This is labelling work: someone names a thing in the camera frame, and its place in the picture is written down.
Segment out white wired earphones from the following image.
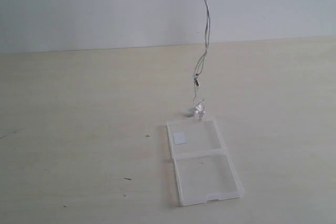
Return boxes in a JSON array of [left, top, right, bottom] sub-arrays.
[[189, 0, 211, 121]]

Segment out white square sticker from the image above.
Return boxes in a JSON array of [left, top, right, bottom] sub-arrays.
[[173, 132, 186, 145]]

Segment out clear plastic hinged case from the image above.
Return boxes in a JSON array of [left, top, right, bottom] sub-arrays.
[[167, 118, 245, 206]]

